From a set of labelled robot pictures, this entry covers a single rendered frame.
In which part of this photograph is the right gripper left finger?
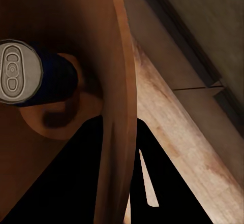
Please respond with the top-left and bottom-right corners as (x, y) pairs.
(0, 115), (104, 224)

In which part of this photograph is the trash can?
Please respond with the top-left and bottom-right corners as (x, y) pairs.
(0, 0), (137, 224)

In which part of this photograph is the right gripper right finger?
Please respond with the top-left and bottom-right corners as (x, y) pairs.
(130, 118), (213, 224)

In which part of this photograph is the can of soda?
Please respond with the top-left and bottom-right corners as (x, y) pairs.
(0, 39), (78, 107)

